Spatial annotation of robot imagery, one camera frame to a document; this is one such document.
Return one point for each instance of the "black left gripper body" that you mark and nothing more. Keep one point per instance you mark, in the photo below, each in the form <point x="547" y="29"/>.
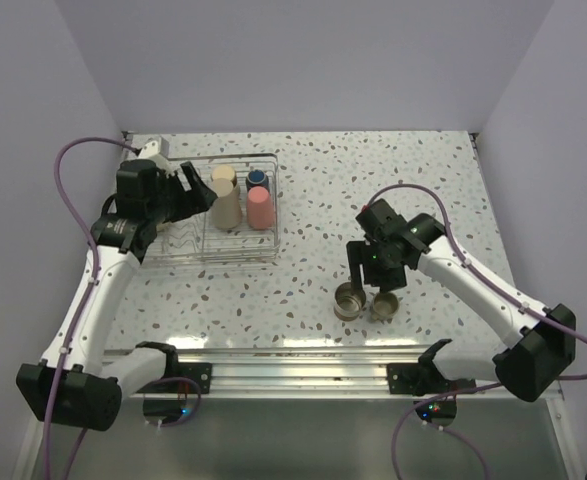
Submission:
<point x="172" y="202"/>

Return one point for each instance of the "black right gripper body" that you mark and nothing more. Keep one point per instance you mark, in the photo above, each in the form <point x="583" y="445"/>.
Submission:
<point x="379" y="269"/>

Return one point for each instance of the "beige plastic cup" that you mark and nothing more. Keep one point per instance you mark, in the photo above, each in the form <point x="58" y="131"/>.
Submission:
<point x="226" y="211"/>

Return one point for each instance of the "dark blue ceramic mug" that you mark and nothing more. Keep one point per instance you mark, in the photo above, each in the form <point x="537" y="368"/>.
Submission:
<point x="257" y="178"/>

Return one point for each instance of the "pink plastic cup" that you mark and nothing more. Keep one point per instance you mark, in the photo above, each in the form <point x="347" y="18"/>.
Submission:
<point x="260" y="208"/>

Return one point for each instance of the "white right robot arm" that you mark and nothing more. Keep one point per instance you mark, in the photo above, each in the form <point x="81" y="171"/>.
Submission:
<point x="535" y="342"/>

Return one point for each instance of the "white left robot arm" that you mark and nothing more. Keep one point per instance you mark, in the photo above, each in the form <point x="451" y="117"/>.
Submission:
<point x="70" y="385"/>

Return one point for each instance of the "steel cup front right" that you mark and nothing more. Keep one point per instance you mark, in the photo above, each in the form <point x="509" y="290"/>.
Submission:
<point x="348" y="302"/>

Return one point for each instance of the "steel wire dish rack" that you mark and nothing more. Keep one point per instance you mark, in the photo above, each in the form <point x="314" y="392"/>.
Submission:
<point x="197" y="240"/>

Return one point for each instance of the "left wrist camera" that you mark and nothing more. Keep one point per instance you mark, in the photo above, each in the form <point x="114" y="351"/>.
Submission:
<point x="157" y="151"/>

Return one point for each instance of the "small olive handled cup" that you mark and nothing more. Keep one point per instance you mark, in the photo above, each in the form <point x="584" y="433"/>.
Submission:
<point x="384" y="307"/>

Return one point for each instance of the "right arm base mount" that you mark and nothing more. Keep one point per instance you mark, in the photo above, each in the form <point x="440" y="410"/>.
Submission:
<point x="418" y="380"/>

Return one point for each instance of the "aluminium rail table edge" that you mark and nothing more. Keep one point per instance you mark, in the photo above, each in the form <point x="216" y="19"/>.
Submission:
<point x="315" y="373"/>

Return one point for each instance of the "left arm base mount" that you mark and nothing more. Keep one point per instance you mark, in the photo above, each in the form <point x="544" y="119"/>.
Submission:
<point x="200" y="373"/>

